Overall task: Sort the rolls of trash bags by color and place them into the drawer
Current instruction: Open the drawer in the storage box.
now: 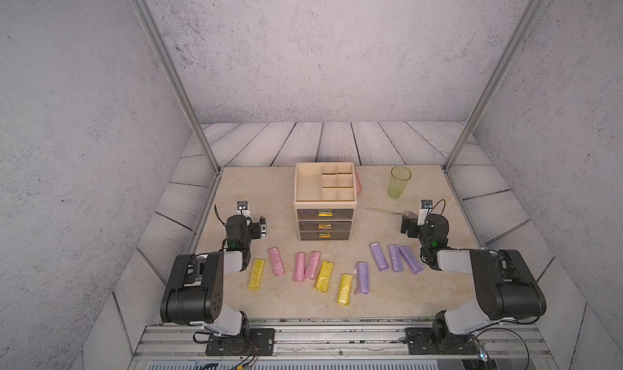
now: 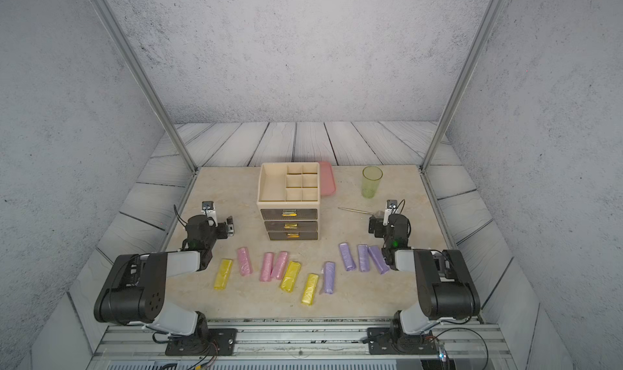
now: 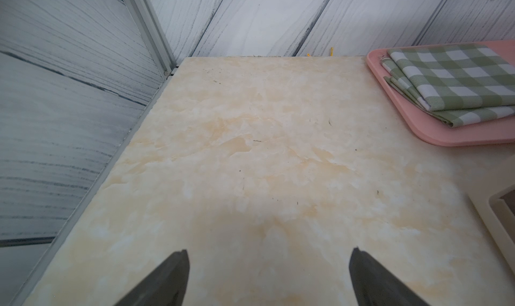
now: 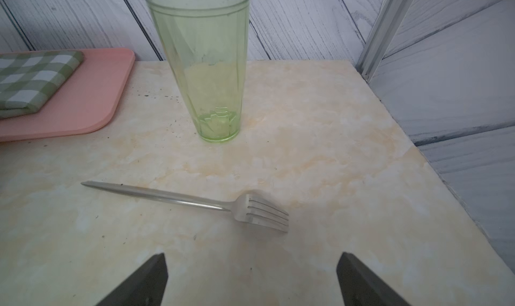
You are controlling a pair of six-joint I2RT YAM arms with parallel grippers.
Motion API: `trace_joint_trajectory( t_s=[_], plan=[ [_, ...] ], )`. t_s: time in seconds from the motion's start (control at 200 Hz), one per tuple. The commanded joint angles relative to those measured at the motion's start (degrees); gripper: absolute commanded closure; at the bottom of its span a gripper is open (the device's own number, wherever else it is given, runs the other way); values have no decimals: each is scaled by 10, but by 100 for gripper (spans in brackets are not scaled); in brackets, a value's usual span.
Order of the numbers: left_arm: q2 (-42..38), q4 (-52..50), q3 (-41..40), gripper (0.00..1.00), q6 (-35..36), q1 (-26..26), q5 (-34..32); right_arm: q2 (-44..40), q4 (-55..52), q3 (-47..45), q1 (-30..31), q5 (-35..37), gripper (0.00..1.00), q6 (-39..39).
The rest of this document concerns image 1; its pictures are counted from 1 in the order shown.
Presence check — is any green translucent cup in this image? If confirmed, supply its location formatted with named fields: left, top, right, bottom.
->
left=387, top=166, right=412, bottom=199

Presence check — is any yellow bag roll right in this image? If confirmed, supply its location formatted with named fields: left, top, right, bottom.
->
left=337, top=274, right=354, bottom=306

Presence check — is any yellow bag roll far left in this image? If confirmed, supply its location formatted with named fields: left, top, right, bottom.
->
left=248, top=259, right=265, bottom=290

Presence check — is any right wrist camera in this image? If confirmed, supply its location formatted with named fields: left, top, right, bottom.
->
left=417, top=200, right=433, bottom=226

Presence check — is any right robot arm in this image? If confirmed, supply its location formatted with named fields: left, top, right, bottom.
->
left=401, top=212, right=547, bottom=340

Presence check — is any pink bag roll right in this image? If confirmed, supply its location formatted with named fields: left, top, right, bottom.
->
left=305, top=251, right=321, bottom=281

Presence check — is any yellow bag roll middle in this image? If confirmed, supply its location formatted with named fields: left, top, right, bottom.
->
left=314, top=261, right=334, bottom=293

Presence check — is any pink bag roll middle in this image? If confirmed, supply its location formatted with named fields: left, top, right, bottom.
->
left=293, top=253, right=307, bottom=282

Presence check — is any aluminium frame post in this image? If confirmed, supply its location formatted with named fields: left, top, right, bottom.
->
left=442, top=0, right=546, bottom=175
left=131, top=0, right=221, bottom=173

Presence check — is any right aluminium frame post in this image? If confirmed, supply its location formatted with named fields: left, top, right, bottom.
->
left=442, top=0, right=546, bottom=175

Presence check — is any beige drawer organizer cabinet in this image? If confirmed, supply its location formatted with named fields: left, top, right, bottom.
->
left=294, top=162, right=358, bottom=238

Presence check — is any transparent drawer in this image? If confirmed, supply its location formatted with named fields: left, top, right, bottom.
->
left=300, top=231, right=350, bottom=241

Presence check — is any yellow bag roll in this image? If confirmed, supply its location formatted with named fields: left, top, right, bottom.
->
left=314, top=261, right=334, bottom=293
left=248, top=259, right=265, bottom=290
left=337, top=274, right=354, bottom=306

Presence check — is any pink sponge block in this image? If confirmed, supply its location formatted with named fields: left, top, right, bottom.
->
left=354, top=169, right=363, bottom=195

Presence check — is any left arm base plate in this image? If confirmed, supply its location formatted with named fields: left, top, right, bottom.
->
left=205, top=328, right=276, bottom=357

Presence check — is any metal spoon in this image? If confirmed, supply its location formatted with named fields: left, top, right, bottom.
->
left=365, top=207, right=404, bottom=215

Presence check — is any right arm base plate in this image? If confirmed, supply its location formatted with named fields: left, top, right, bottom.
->
left=405, top=328, right=480, bottom=355

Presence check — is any pink bag roll left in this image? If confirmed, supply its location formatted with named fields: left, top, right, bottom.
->
left=269, top=247, right=285, bottom=277

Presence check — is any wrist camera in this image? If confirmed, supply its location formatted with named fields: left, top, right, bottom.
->
left=417, top=200, right=433, bottom=226
left=237, top=201, right=251, bottom=217

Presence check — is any left aluminium frame post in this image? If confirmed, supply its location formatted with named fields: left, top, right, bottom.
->
left=131, top=0, right=221, bottom=173

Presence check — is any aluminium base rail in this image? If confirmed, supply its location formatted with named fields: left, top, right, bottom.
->
left=129, top=317, right=558, bottom=369

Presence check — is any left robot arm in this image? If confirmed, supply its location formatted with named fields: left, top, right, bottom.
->
left=160, top=214, right=267, bottom=338

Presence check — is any purple bag roll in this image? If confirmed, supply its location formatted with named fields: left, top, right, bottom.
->
left=389, top=244, right=403, bottom=273
left=370, top=243, right=389, bottom=271
left=399, top=245, right=423, bottom=275
left=355, top=261, right=370, bottom=295

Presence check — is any purple bag roll front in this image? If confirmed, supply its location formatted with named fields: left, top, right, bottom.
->
left=355, top=261, right=370, bottom=295

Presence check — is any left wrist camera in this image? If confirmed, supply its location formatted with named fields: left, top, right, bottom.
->
left=237, top=201, right=251, bottom=217

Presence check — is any pink bag roll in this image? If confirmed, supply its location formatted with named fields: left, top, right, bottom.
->
left=293, top=253, right=307, bottom=282
left=269, top=247, right=285, bottom=277
left=305, top=251, right=321, bottom=281

